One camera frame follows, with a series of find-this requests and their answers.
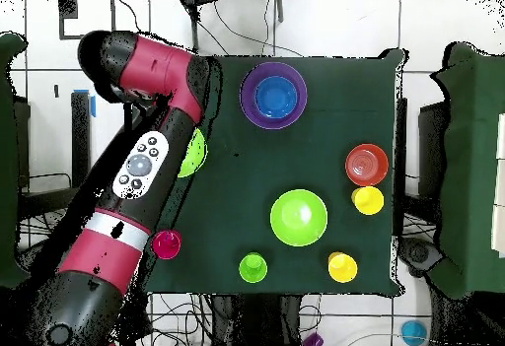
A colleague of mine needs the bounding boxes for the green bowl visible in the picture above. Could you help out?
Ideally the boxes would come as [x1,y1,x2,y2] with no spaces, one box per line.
[177,127,209,178]
[269,188,329,248]

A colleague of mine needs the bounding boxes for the purple bowl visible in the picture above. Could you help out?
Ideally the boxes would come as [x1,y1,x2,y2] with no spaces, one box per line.
[239,61,309,131]

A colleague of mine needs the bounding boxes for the small dark blue bowl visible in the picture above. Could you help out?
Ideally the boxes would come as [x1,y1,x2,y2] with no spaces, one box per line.
[252,75,300,120]

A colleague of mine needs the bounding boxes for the black bench with blue tape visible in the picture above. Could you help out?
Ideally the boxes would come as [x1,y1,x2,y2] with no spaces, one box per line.
[17,88,97,221]

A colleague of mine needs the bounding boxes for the green cloth side table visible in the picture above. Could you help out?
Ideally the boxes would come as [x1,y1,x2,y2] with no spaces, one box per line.
[429,40,505,300]
[0,32,38,288]

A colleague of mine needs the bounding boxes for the red cup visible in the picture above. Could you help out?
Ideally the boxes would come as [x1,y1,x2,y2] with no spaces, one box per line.
[152,229,183,261]

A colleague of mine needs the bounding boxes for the dark green table cloth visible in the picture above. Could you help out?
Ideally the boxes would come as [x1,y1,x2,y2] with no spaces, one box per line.
[131,47,407,299]

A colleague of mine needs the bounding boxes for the green cup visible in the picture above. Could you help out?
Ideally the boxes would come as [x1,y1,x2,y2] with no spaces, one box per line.
[238,251,268,284]

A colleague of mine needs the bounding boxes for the orange bowl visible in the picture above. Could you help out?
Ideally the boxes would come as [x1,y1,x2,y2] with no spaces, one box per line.
[343,143,391,188]

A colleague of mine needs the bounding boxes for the yellow orange cup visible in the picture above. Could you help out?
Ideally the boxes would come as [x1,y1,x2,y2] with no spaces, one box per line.
[327,251,359,284]

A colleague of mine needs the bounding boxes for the black office chair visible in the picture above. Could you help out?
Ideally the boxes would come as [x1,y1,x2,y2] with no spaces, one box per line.
[397,236,447,280]

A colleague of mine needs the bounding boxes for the blue bowl on floor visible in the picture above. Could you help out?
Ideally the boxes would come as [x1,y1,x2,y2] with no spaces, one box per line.
[399,318,428,346]

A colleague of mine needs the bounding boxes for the white boxes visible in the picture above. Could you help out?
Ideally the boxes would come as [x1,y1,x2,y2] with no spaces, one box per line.
[490,112,505,260]

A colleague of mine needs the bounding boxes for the black camera stand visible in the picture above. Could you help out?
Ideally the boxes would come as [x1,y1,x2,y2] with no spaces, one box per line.
[177,0,285,52]

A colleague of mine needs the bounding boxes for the black floor cable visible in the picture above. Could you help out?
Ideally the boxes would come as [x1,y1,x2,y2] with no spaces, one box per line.
[116,0,145,34]

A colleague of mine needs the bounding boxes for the grey square floor frame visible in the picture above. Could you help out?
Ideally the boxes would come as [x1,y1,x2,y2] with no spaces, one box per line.
[57,0,118,40]

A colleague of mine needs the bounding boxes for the white floor cable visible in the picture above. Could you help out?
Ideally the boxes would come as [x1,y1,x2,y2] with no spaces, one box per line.
[344,332,439,346]

